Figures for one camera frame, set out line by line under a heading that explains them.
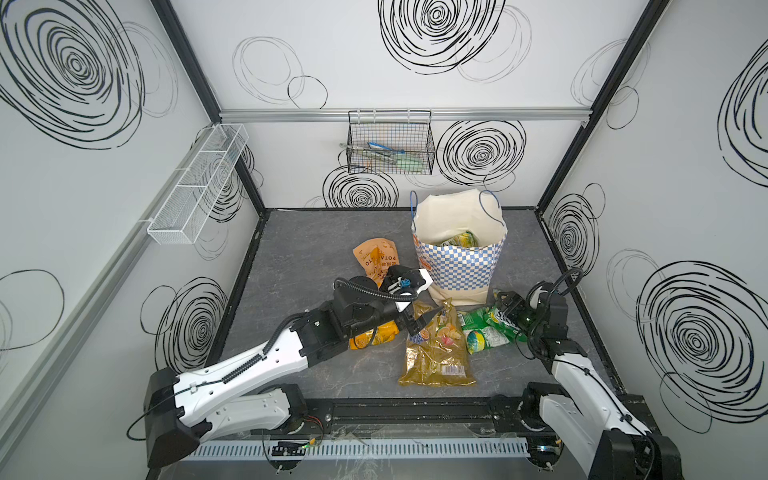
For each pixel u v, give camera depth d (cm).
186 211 87
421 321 56
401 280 52
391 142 89
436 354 79
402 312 55
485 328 85
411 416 76
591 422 47
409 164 87
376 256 99
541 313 66
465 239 103
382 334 82
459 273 81
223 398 43
